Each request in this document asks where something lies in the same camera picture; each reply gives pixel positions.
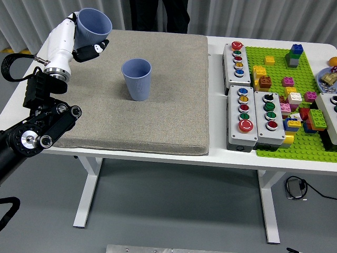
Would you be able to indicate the orange fruit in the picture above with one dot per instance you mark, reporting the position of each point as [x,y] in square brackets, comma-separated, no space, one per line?
[333,62]

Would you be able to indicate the magenta toy brick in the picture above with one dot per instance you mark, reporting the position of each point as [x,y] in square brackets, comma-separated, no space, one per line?
[310,97]

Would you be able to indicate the person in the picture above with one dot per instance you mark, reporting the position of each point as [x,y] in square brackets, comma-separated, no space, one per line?
[144,15]

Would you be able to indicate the five-button grey control box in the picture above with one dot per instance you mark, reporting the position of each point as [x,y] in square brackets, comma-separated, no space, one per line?
[243,79]

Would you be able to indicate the blue ribbed plastic cup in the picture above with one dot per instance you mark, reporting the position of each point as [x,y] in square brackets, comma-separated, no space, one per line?
[94,23]
[137,87]

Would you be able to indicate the light pink toy brick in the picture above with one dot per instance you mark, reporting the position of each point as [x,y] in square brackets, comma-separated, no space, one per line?
[285,108]

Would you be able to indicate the white control box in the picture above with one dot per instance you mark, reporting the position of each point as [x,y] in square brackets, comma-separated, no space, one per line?
[326,108]

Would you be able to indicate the red toy brick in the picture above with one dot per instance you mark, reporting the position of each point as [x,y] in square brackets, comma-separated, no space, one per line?
[304,113]

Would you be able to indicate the yellow rounded toy brick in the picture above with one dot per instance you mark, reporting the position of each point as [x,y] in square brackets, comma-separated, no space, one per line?
[288,138]

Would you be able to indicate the blue plate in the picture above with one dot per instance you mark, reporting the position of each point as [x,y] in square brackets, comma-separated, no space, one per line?
[321,76]

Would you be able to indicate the grey box black selector switch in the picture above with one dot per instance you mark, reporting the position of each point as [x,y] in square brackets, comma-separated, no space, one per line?
[276,134]

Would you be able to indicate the brown toy brick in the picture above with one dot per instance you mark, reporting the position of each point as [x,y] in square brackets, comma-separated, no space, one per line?
[264,83]

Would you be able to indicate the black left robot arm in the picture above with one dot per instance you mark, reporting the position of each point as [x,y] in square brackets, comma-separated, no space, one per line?
[52,126]

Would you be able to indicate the dark green toy brick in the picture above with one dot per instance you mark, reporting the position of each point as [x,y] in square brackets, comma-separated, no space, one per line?
[292,56]

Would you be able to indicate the grey power adapter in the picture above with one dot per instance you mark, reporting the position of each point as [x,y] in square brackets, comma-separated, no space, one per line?
[295,188]

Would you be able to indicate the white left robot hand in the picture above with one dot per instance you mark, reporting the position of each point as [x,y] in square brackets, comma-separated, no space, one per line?
[59,50]

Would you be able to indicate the grey-brown fabric mat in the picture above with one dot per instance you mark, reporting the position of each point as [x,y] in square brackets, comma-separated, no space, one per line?
[158,118]

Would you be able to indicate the large yellow toy brick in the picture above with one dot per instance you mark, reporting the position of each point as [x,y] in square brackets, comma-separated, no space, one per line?
[259,71]

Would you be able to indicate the white pleated curtain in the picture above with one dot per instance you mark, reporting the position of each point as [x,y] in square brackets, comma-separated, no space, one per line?
[237,15]

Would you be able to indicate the light green toy brick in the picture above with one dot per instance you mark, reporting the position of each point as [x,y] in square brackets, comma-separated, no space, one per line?
[317,118]

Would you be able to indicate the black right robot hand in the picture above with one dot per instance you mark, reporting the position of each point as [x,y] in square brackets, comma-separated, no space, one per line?
[293,251]

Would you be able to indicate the gold toy figure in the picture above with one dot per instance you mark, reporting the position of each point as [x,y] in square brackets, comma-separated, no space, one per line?
[330,78]

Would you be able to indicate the small yellow toy brick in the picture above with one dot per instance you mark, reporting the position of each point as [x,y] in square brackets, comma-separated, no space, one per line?
[269,60]

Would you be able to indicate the yellow black floor tape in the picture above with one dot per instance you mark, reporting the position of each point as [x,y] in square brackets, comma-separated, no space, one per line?
[13,50]

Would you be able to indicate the blue toy brick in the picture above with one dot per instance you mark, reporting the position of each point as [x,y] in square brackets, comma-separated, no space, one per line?
[297,49]

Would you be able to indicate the white toy brick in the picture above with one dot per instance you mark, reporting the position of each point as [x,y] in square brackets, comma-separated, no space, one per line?
[295,98]

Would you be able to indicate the dark red small brick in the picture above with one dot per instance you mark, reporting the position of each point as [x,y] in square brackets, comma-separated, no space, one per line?
[282,99]

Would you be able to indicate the green studded baseplate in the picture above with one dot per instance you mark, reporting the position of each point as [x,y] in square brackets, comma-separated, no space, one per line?
[280,52]

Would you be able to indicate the white table leg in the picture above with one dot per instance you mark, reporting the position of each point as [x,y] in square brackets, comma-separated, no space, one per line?
[88,189]
[269,205]

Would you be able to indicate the grey toy brick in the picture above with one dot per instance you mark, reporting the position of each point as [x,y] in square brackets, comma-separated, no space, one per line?
[292,63]

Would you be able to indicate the grey box large red button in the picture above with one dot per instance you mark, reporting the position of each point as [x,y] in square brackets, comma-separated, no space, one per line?
[235,134]

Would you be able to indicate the blue and yellow brick stack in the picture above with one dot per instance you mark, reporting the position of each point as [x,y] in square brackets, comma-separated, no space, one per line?
[289,127]

